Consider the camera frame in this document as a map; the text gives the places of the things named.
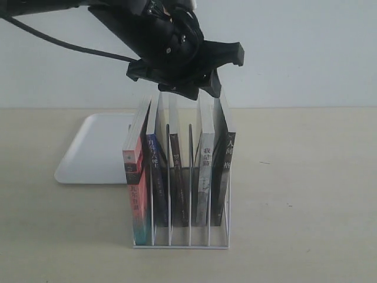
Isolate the white wire book rack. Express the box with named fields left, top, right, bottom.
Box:
left=133, top=124, right=232, bottom=249

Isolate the white rectangular tray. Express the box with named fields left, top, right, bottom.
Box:
left=54, top=113, right=134, bottom=185

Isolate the dark brown spine book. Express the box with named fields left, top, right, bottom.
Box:
left=168, top=94, right=190, bottom=228

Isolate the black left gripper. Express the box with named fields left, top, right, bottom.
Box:
left=126, top=17, right=245, bottom=101

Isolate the white grey spine book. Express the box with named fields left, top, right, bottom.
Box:
left=195, top=97, right=214, bottom=226

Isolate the black cover book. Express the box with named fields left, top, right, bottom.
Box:
left=211, top=91, right=236, bottom=226

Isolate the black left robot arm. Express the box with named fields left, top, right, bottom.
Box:
left=1, top=1, right=244, bottom=100

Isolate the red teal cover book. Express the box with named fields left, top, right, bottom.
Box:
left=123, top=95, right=152, bottom=245

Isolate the black cable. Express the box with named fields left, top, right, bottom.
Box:
left=0, top=14, right=136, bottom=64

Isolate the blue spine book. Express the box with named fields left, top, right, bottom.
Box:
left=145, top=93, right=169, bottom=227

